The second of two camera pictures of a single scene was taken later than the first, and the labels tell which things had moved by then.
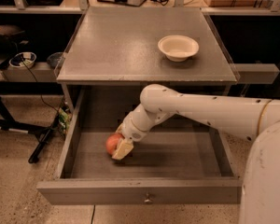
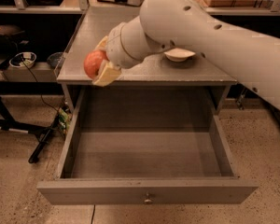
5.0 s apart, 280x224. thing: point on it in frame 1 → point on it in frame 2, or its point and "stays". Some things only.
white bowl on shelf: x=17 y=61 stays
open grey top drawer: x=180 y=161 stays
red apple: x=112 y=142 → x=92 y=62
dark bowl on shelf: x=56 y=60 stays
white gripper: x=133 y=133 → x=116 y=48
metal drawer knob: x=147 y=200 stays
